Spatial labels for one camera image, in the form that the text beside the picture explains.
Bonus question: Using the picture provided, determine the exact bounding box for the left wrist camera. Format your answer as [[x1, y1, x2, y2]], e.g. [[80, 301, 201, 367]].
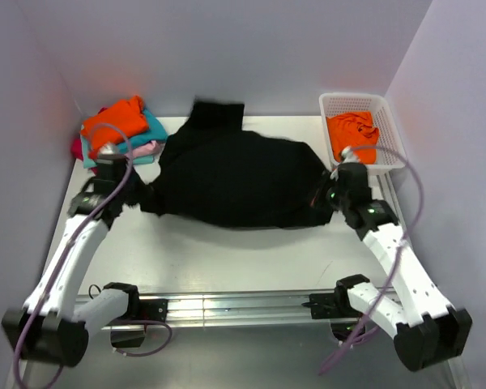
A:
[[95, 143, 129, 182]]

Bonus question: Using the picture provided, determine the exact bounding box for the teal folded t shirt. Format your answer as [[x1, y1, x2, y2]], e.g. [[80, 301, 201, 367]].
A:
[[79, 107, 169, 169]]

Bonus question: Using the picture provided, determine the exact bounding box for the pink folded t shirt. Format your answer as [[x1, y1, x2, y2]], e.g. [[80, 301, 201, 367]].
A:
[[125, 140, 163, 159]]

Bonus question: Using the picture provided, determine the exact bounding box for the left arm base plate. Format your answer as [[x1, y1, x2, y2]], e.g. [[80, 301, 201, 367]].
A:
[[137, 298, 168, 323]]

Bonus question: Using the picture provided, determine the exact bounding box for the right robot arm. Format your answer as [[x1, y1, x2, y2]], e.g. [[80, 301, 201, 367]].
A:
[[306, 162, 472, 372]]

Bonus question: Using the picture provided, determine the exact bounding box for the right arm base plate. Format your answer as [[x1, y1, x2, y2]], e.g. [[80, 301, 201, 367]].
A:
[[301, 293, 352, 320]]

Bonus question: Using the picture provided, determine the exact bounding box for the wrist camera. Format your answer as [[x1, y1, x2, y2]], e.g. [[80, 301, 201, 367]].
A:
[[331, 147, 369, 191], [95, 143, 129, 182]]

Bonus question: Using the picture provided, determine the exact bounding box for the black t shirt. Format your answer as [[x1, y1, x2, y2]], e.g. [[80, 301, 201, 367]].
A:
[[140, 100, 333, 229]]

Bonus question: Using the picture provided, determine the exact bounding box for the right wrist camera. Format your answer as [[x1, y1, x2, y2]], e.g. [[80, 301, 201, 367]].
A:
[[331, 147, 369, 191]]

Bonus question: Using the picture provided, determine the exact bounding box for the magenta folded t shirt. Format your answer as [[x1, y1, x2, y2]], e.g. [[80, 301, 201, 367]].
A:
[[70, 106, 106, 161]]

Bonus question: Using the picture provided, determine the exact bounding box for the aluminium mounting rail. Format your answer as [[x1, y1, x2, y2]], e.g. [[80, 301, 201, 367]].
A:
[[75, 288, 402, 329]]

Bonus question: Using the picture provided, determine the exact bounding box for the orange folded t shirt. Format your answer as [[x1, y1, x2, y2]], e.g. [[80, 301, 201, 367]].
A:
[[80, 96, 149, 158]]

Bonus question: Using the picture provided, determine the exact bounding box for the white plastic basket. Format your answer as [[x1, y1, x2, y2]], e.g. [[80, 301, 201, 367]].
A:
[[318, 92, 406, 167]]

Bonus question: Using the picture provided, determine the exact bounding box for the orange crumpled t shirt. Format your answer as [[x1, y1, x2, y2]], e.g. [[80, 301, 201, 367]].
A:
[[326, 111, 380, 162]]

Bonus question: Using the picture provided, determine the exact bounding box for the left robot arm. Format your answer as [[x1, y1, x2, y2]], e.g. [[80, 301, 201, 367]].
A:
[[2, 177, 144, 367]]

